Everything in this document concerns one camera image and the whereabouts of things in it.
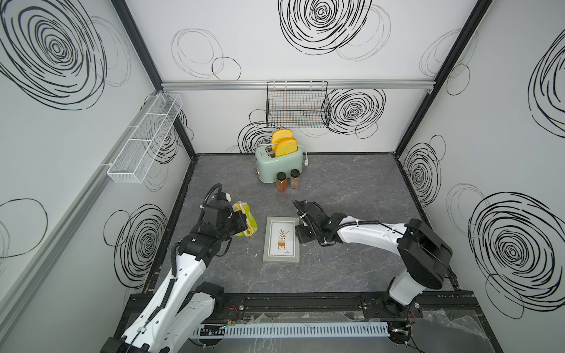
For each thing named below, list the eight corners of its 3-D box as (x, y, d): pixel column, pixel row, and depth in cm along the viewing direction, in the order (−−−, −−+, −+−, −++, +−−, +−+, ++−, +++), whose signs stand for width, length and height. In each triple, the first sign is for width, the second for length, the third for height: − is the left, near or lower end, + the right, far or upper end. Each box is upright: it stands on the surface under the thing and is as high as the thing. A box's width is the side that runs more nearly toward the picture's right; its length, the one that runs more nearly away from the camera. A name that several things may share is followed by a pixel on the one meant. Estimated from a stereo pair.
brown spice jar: (290, 189, 108) (290, 176, 100) (290, 182, 111) (290, 168, 103) (298, 189, 108) (300, 176, 100) (298, 182, 111) (299, 168, 103)
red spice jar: (282, 194, 106) (281, 181, 98) (275, 188, 109) (274, 175, 101) (288, 189, 108) (288, 176, 100) (281, 183, 111) (281, 170, 102)
